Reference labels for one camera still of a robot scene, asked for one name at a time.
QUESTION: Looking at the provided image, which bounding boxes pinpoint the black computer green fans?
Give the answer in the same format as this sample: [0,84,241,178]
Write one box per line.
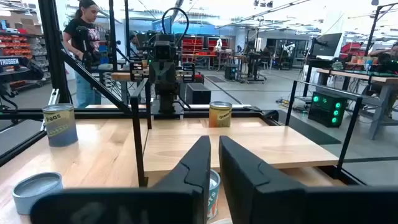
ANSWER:
[307,90,348,129]

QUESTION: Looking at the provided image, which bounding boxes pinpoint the black box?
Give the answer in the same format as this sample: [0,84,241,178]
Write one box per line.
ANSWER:
[185,82,212,105]
[224,64,238,82]

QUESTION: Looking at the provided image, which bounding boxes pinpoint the storage shelf with red bins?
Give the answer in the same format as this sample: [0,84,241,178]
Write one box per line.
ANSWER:
[0,29,52,91]

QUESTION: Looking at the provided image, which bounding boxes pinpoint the tall peas can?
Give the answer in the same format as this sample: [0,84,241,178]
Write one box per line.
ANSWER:
[42,103,79,148]

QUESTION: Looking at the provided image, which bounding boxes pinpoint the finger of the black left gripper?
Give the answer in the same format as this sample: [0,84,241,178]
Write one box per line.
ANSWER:
[182,62,196,83]
[129,61,144,83]

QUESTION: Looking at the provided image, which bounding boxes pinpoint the wooden desk grey legs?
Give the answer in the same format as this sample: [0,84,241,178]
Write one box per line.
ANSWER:
[315,67,398,141]

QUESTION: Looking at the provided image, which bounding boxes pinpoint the black aluminium rig frame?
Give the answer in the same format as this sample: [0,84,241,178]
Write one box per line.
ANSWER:
[0,0,280,167]

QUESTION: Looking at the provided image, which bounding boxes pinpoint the tall green beans can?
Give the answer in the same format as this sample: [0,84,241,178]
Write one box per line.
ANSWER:
[208,101,233,129]

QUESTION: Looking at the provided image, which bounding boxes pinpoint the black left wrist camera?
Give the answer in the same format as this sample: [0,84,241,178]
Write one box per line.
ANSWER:
[153,39,172,62]

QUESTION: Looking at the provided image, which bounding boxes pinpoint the carrots can grey lid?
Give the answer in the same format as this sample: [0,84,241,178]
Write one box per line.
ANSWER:
[207,169,221,222]

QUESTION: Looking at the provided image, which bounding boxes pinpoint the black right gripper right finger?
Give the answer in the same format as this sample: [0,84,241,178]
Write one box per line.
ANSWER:
[219,135,398,224]

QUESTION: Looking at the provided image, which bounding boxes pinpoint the blue-lit monitor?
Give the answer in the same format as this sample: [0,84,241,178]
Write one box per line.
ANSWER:
[151,16,173,34]

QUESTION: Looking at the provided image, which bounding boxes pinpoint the person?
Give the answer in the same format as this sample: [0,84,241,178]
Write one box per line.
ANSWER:
[368,41,398,68]
[128,32,141,59]
[62,0,103,109]

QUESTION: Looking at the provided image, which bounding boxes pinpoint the wooden shelf with black frame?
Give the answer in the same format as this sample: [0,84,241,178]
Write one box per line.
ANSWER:
[129,77,364,188]

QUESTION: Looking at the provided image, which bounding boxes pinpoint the wooden workbench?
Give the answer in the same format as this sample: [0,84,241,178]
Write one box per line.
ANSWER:
[111,71,150,105]

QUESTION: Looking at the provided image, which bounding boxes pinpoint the rack of red bins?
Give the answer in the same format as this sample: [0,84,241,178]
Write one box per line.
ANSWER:
[181,35,205,57]
[207,35,230,52]

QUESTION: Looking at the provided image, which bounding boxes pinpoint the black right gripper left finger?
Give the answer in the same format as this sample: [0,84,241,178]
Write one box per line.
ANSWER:
[29,135,212,224]

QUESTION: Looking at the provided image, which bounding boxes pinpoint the short yellow mushroom can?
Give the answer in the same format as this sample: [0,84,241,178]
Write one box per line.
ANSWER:
[11,171,64,216]

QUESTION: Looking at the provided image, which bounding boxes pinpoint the black Trossen sign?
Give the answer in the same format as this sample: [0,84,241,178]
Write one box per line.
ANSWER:
[0,57,21,68]

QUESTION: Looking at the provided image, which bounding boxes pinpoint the black monitor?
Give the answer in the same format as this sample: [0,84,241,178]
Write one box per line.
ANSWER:
[310,32,343,59]

